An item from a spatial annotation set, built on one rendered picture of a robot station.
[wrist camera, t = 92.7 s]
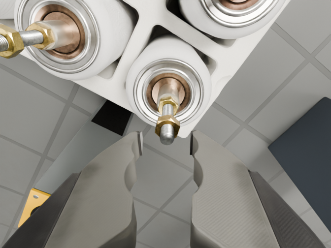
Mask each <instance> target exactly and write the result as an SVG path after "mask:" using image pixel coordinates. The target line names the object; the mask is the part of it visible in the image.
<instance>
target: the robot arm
mask: <svg viewBox="0 0 331 248"><path fill-rule="evenodd" d="M142 141H143V137H142V131H141V132H140V131H133V132H131V133H129V134H128V135H126V136H125V137H123V138H122V139H120V140H119V141H117V142H116V143H114V144H113V145H111V146H110V147H108V148H107V149H105V150H104V151H102V152H101V153H100V154H98V155H97V156H96V157H95V158H94V159H93V160H91V161H90V162H89V163H88V164H87V165H86V166H85V167H84V168H83V169H82V170H81V171H80V172H79V173H72V174H71V175H70V176H69V177H68V178H67V179H66V180H65V181H64V182H63V183H62V184H61V185H60V186H59V187H58V188H57V189H56V190H55V191H54V192H53V193H52V194H51V195H50V196H49V197H48V198H47V199H46V201H45V202H44V203H43V204H42V205H41V206H40V207H39V208H38V209H37V210H36V211H35V212H34V213H33V214H32V215H31V216H30V217H29V218H28V219H27V220H26V221H25V222H24V223H23V224H22V225H21V226H20V227H19V228H18V229H17V230H16V231H15V233H14V234H13V235H12V236H11V237H10V238H9V239H8V241H7V242H6V243H5V244H4V245H3V247H2V248H135V246H136V230H137V222H136V215H135V209H134V202H133V196H132V194H131V193H130V190H131V188H132V186H133V185H134V184H135V182H136V181H137V173H136V166H135V163H136V161H137V160H138V159H139V157H140V156H141V155H142ZM190 155H192V156H193V158H194V181H195V183H196V184H197V186H198V189H197V191H196V192H195V193H194V194H193V196H192V208H191V235H190V247H191V248H326V247H325V246H324V244H323V243H322V242H321V240H320V239H319V238H318V237H317V236H316V234H315V233H314V232H313V231H312V230H311V228H310V227H309V226H308V225H307V224H306V223H305V222H304V221H303V220H302V219H301V218H300V217H299V215H298V214H297V213H296V212H295V211H294V210H293V209H292V208H291V207H290V206H289V205H288V204H287V203H286V202H285V201H284V199H283V198H282V197H281V196H280V195H279V194H278V193H277V192H276V191H275V190H274V189H273V188H272V187H271V186H270V185H269V184H268V182H267V181H266V180H265V179H264V178H263V177H262V176H261V175H260V174H259V173H258V172H251V171H250V170H249V168H248V167H247V166H246V165H245V164H244V163H243V162H242V161H241V160H240V159H239V158H238V157H237V156H235V155H234V154H233V153H232V152H230V151H229V150H227V149H226V148H224V147H223V146H221V145H220V144H218V143H217V142H215V141H214V140H212V139H211V138H209V137H208V136H206V135H205V134H203V133H202V132H200V131H199V130H194V131H191V139H190Z"/></svg>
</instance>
